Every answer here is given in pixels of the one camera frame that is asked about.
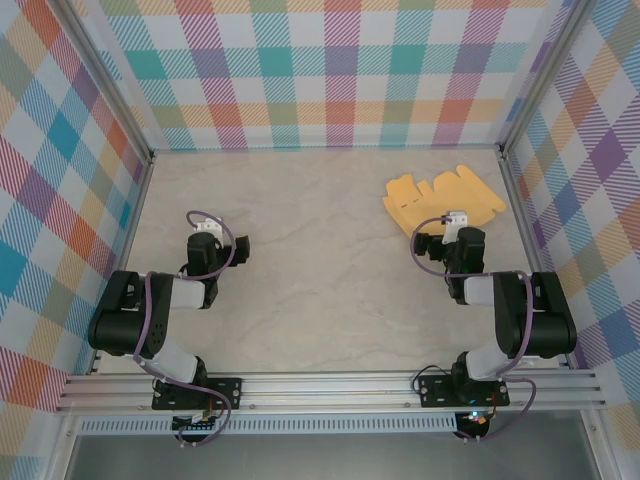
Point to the yellow paper box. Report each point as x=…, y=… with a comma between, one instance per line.
x=425, y=207

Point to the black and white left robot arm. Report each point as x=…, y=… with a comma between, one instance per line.
x=125, y=320

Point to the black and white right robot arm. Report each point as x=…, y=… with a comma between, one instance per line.
x=545, y=320

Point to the grey metal panel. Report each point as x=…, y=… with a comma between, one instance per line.
x=325, y=457

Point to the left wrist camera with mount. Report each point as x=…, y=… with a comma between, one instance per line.
x=209, y=226

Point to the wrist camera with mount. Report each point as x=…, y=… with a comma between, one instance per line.
x=456, y=220
x=209, y=226

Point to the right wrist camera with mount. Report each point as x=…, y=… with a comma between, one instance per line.
x=456, y=220

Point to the aluminium right side rail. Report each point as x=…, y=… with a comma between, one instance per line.
x=534, y=250

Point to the aluminium left side rail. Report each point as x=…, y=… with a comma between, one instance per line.
x=124, y=250

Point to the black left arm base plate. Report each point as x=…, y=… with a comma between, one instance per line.
x=230, y=392

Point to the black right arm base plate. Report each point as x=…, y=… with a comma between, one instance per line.
x=435, y=392

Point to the aluminium mounting rail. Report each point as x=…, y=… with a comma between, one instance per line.
x=325, y=392

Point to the aluminium right frame post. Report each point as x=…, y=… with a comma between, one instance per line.
x=542, y=75

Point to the aluminium frame post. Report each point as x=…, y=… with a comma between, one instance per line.
x=542, y=75
x=111, y=75

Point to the aluminium left frame post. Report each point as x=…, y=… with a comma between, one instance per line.
x=111, y=75

